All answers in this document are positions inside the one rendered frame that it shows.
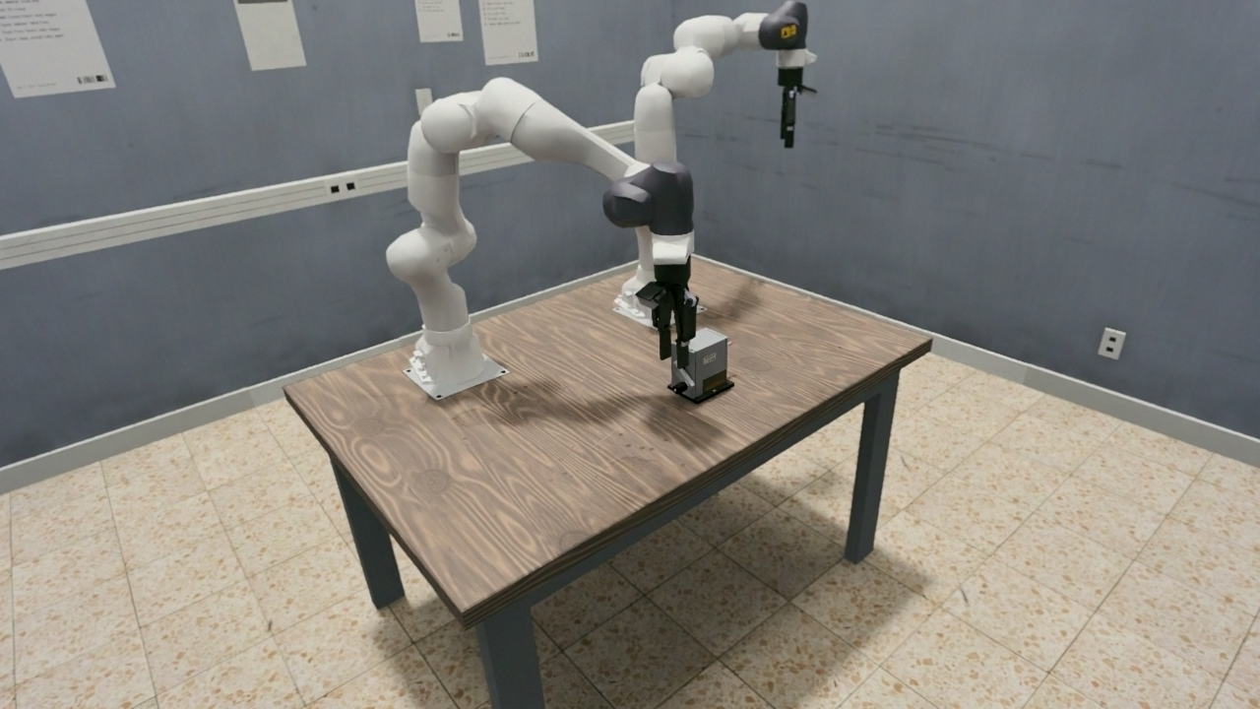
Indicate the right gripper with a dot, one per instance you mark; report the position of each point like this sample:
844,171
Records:
684,306

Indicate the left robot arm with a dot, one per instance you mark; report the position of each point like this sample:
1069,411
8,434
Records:
690,73

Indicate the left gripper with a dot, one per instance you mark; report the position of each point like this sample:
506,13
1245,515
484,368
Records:
788,79

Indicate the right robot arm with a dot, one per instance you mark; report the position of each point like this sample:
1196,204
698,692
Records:
660,196

